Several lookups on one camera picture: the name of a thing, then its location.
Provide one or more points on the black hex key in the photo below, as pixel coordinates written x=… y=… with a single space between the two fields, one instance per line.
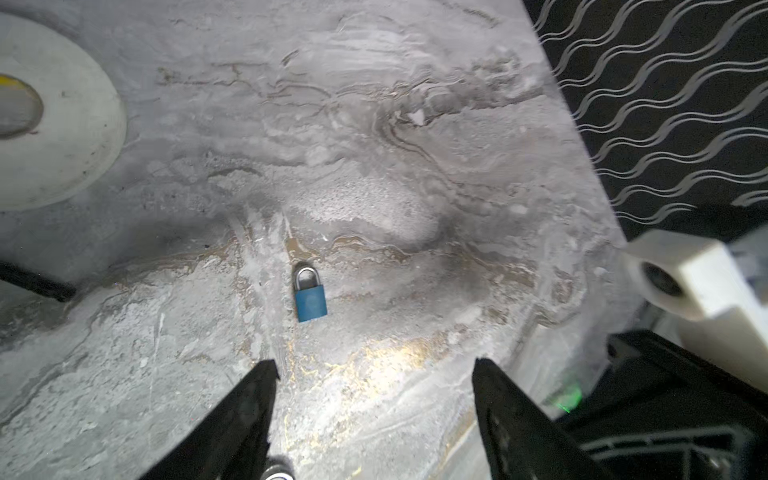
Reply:
x=36 y=283

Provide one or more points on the small blue padlock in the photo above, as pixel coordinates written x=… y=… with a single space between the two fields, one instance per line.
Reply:
x=309 y=293

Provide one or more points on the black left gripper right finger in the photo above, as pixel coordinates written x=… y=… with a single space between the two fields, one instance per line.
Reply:
x=520 y=441

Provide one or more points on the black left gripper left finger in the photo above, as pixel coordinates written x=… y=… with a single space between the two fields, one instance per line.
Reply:
x=231 y=442

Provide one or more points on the white tape roll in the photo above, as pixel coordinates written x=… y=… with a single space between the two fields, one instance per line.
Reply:
x=63 y=123

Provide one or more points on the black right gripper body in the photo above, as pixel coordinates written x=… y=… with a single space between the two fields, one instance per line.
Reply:
x=661 y=412

